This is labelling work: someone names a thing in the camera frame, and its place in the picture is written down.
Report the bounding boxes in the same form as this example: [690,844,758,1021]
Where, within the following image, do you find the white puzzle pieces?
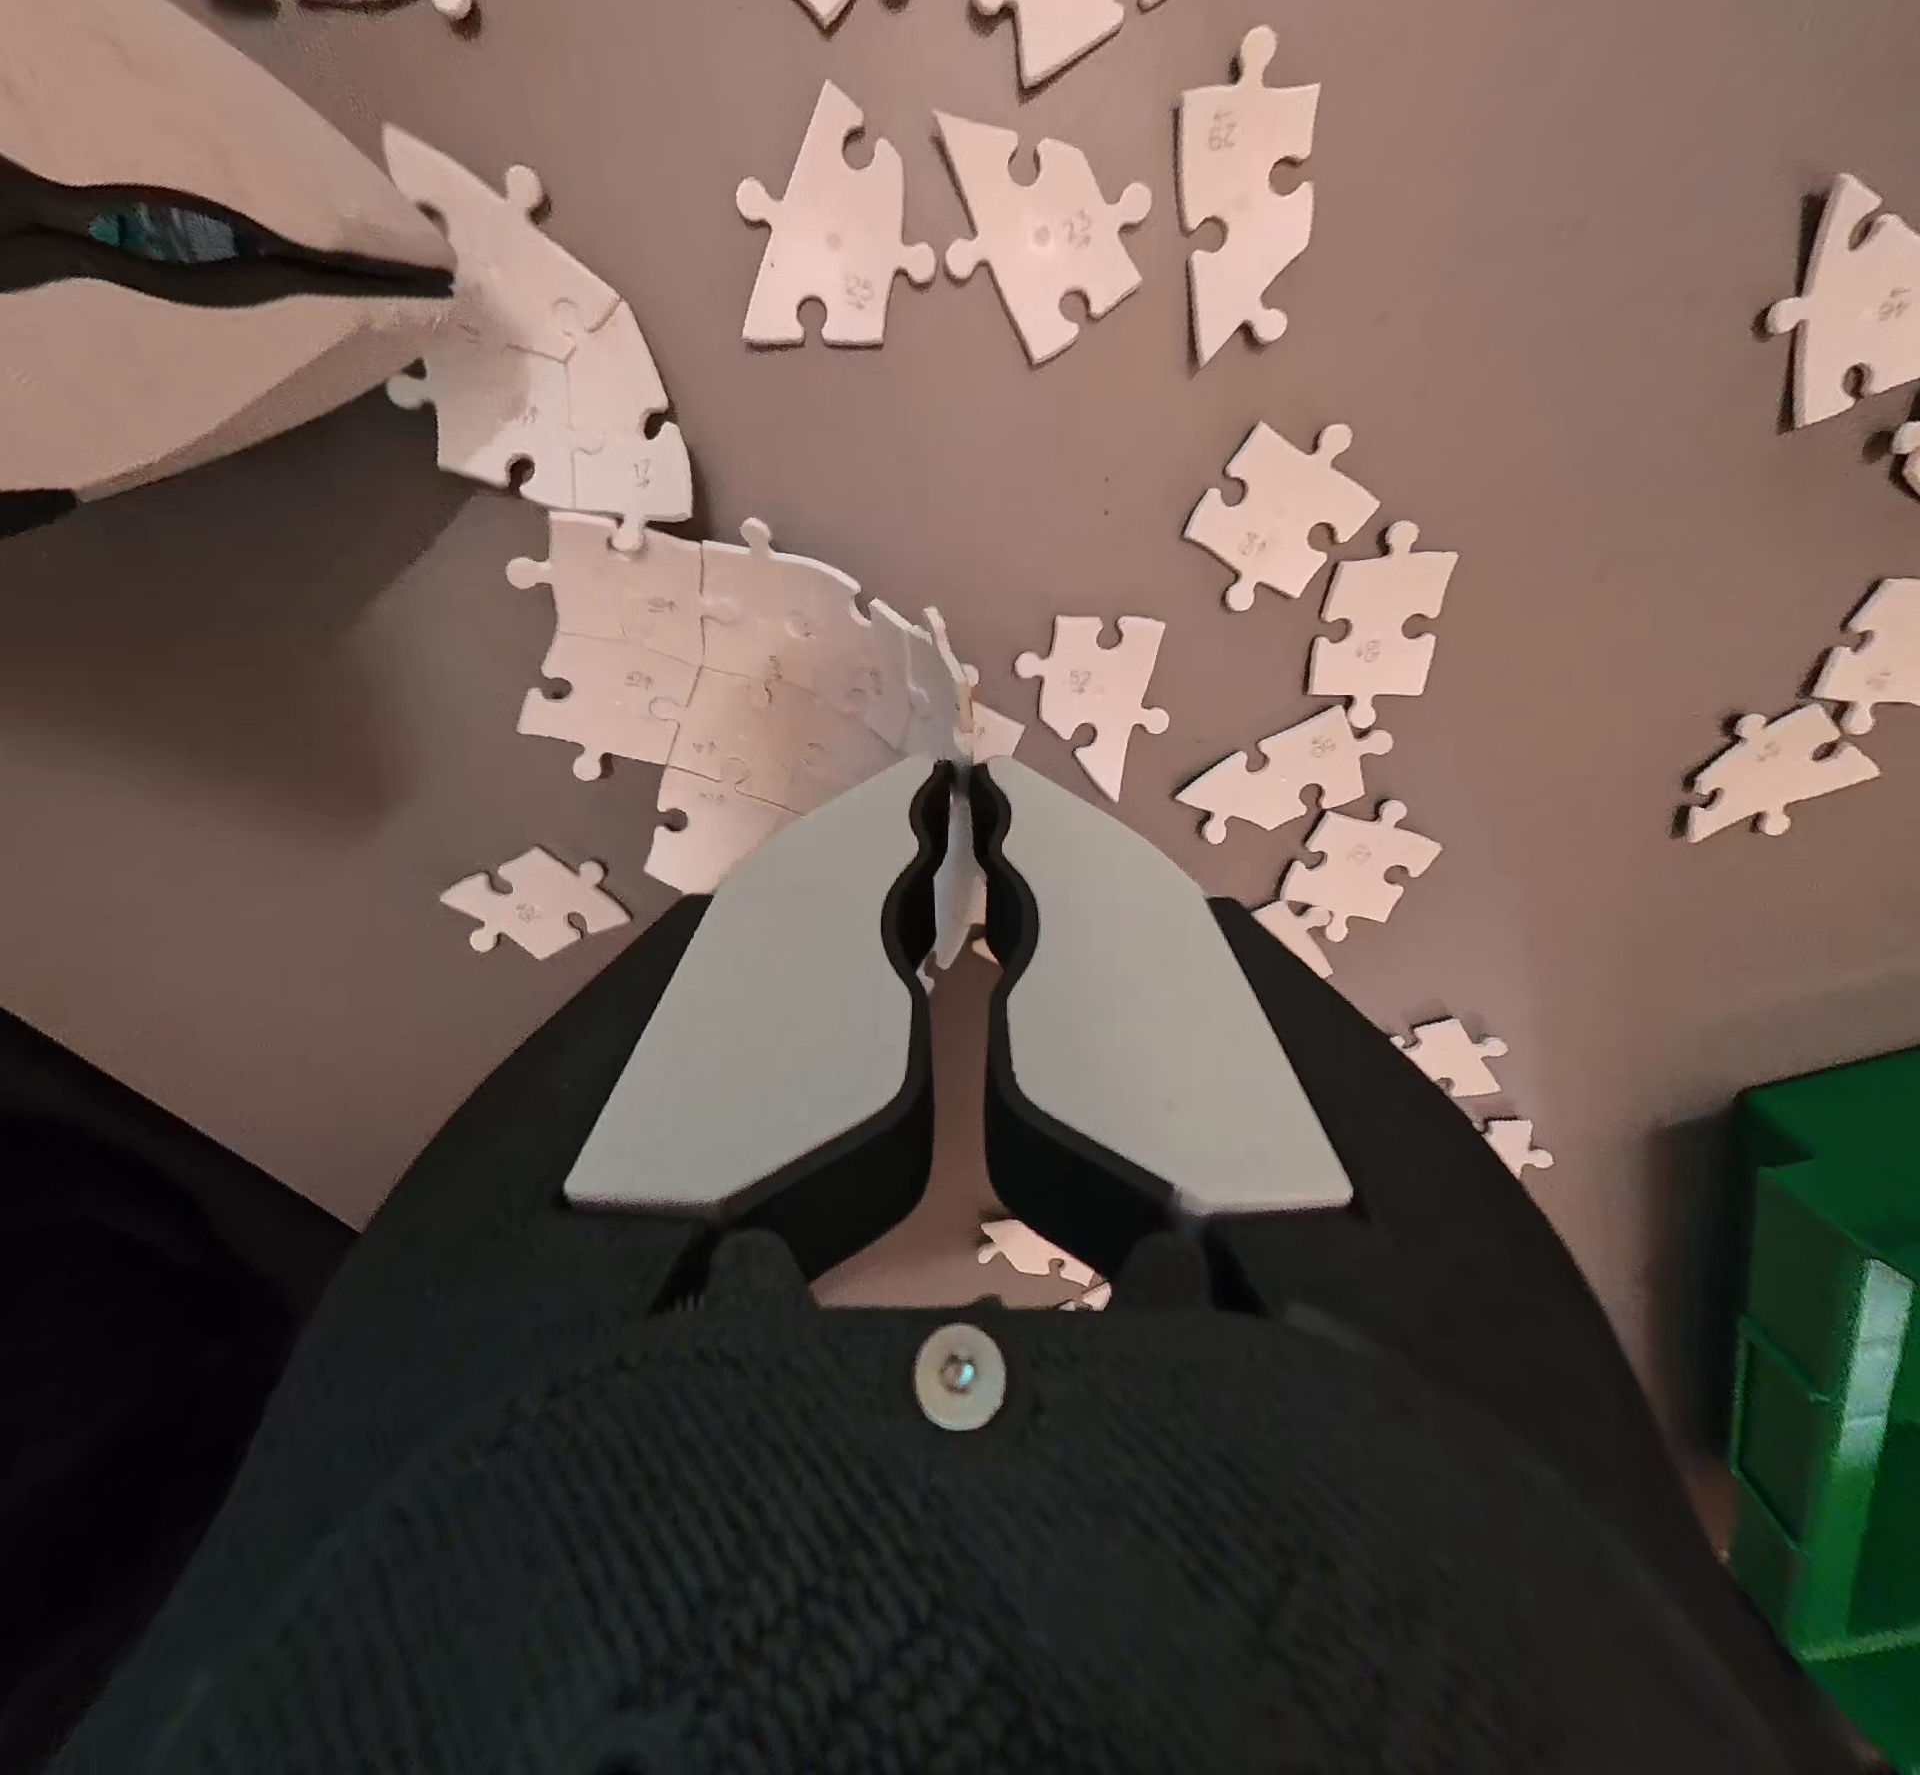
[0,0,1920,1313]

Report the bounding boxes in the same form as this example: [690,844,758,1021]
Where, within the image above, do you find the assembled curved puzzle section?
[505,515,1029,974]

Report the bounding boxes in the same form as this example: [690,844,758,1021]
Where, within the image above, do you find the person's black clothing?
[0,1011,367,1775]

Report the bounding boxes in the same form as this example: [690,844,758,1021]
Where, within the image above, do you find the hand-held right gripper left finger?
[561,754,961,1263]

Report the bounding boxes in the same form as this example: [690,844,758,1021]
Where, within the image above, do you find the assembled pointed puzzle strip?
[377,123,698,527]

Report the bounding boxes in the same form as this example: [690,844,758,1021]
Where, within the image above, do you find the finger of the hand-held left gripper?
[0,237,455,506]
[0,0,455,304]

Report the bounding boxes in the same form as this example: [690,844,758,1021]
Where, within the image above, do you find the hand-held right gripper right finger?
[963,754,1356,1271]

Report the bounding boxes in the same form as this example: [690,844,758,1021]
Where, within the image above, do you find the green plastic bin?
[1725,1048,1920,1676]

